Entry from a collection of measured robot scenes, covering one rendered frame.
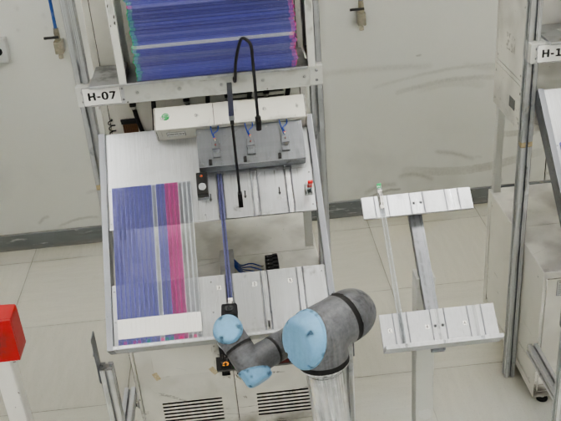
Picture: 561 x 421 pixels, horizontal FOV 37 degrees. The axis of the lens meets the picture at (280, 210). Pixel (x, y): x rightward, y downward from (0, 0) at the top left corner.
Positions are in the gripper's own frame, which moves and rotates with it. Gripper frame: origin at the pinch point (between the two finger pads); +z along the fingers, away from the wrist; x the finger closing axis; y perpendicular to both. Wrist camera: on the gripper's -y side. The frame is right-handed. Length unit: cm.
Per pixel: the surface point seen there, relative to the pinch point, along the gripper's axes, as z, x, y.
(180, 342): 2.8, -15.7, -2.4
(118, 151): 5, -32, -67
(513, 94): 25, 107, -83
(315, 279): 4.9, 26.9, -17.9
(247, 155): -1, 10, -59
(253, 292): 4.9, 7.3, -15.8
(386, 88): 137, 85, -146
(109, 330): 3.8, -36.8, -8.7
